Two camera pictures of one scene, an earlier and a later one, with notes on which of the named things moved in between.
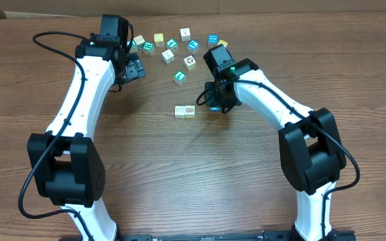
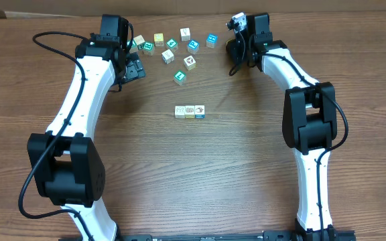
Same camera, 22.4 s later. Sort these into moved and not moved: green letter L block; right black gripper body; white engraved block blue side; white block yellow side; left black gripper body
Moved: right black gripper body
Not moved: white engraved block blue side; green letter L block; left black gripper body; white block yellow side
